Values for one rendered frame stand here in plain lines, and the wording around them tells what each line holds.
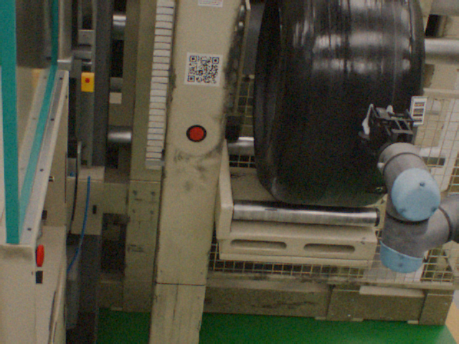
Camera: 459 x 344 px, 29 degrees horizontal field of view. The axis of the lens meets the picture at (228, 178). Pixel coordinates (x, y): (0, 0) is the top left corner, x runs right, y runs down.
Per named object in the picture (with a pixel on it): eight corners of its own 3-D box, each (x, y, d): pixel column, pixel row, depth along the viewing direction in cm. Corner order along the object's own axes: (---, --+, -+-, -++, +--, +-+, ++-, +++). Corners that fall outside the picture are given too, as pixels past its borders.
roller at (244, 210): (229, 217, 203) (229, 197, 204) (226, 219, 207) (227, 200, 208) (380, 226, 207) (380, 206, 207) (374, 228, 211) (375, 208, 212)
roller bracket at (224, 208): (216, 241, 203) (221, 206, 198) (209, 147, 236) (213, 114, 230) (231, 241, 203) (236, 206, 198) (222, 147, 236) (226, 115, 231)
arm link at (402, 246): (445, 262, 159) (455, 208, 154) (399, 282, 153) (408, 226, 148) (412, 241, 165) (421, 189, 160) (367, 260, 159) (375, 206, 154)
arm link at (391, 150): (420, 191, 158) (375, 188, 157) (414, 179, 162) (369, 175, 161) (429, 153, 154) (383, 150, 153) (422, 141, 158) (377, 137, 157)
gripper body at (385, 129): (408, 107, 168) (424, 135, 157) (399, 149, 172) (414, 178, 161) (368, 104, 167) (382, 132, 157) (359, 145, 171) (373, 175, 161)
